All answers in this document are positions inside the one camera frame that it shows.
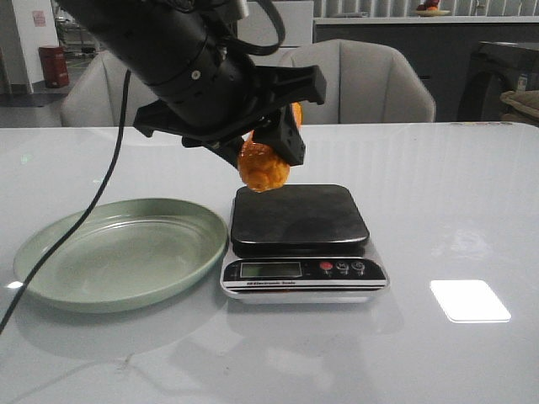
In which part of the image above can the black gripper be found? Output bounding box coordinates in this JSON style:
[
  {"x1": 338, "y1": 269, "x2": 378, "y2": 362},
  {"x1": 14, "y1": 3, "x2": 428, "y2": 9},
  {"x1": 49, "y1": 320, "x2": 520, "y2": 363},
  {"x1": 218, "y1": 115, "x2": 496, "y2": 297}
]
[{"x1": 133, "y1": 65, "x2": 326, "y2": 172}]

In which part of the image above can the orange corn cob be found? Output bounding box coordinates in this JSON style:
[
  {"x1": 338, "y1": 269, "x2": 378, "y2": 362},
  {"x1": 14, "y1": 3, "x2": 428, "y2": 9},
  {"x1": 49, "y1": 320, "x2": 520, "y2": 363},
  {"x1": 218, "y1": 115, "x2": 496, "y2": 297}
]
[{"x1": 238, "y1": 102, "x2": 303, "y2": 193}]

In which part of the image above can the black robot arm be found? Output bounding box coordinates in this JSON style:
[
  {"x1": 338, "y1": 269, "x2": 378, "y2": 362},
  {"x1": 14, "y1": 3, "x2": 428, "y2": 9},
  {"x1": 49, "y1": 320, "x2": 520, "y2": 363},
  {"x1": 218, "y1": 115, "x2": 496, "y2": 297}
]
[{"x1": 61, "y1": 0, "x2": 326, "y2": 166}]

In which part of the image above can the black silver kitchen scale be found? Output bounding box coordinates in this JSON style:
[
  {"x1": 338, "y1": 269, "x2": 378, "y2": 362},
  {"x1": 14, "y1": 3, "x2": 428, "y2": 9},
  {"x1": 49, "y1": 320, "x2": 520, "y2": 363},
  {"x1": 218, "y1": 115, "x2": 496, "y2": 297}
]
[{"x1": 220, "y1": 184, "x2": 390, "y2": 304}]

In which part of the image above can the right grey armchair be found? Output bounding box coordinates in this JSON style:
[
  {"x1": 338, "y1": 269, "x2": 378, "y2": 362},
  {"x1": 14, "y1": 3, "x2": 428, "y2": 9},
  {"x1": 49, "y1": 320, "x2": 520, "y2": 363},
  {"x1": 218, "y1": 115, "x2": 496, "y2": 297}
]
[{"x1": 280, "y1": 39, "x2": 436, "y2": 125}]

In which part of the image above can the grey armchair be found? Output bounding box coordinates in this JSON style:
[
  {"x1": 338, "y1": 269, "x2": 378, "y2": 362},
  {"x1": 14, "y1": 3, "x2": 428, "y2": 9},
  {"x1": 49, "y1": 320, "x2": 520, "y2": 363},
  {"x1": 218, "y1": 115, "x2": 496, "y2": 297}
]
[
  {"x1": 60, "y1": 50, "x2": 159, "y2": 128},
  {"x1": 280, "y1": 39, "x2": 436, "y2": 125}
]

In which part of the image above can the white cabinet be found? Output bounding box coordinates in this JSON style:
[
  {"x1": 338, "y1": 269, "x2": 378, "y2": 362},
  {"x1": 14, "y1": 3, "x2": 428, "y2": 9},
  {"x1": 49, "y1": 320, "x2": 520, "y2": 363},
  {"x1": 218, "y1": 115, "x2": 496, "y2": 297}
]
[{"x1": 237, "y1": 1, "x2": 314, "y2": 47}]

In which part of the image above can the left grey armchair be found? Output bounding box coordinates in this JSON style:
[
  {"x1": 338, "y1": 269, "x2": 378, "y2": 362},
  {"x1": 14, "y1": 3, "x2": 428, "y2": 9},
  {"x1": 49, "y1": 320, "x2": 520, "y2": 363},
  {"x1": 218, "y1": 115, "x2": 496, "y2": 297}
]
[{"x1": 60, "y1": 50, "x2": 159, "y2": 128}]

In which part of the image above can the light green plate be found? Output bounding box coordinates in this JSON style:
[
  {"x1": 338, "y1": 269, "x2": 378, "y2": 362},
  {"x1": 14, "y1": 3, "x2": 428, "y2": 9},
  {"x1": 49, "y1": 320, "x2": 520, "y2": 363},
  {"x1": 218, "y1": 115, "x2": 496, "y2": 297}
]
[{"x1": 26, "y1": 199, "x2": 228, "y2": 313}]

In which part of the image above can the grey counter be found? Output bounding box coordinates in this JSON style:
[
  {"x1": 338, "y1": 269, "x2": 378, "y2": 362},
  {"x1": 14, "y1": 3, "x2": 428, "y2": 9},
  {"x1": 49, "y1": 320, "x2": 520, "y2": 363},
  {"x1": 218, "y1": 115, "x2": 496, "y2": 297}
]
[{"x1": 314, "y1": 17, "x2": 538, "y2": 121}]

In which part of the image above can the fruit bowl on counter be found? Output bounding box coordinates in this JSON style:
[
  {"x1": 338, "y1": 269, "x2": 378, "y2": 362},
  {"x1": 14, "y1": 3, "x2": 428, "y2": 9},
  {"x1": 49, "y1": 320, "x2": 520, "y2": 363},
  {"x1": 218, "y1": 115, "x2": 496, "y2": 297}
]
[{"x1": 414, "y1": 0, "x2": 451, "y2": 17}]

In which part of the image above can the dark appliance at right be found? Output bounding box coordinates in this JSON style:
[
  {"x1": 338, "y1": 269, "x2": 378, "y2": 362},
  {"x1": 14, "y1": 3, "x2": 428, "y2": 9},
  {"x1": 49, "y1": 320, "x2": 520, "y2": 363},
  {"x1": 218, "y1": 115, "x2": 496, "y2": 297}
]
[{"x1": 456, "y1": 41, "x2": 538, "y2": 121}]

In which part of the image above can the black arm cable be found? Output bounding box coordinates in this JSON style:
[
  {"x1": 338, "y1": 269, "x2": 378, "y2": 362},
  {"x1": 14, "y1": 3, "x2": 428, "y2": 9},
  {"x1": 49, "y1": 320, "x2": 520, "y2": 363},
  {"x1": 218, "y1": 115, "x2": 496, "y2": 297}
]
[{"x1": 0, "y1": 69, "x2": 131, "y2": 336}]

